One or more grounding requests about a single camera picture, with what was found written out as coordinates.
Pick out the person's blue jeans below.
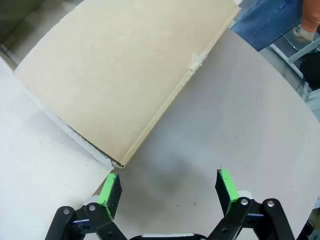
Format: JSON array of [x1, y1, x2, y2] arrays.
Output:
[[231, 0, 308, 52]]

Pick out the person's left forearm orange sleeve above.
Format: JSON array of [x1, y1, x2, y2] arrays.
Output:
[[301, 0, 320, 33]]

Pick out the brown cardboard box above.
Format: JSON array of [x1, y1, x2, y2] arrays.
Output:
[[0, 0, 241, 240]]

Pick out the person's left hand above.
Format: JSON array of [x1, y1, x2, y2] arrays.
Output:
[[292, 26, 315, 44]]

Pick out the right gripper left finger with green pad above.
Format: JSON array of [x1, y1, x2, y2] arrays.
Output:
[[49, 172, 130, 240]]

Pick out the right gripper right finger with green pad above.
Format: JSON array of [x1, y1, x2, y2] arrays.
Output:
[[207, 169, 296, 240]]

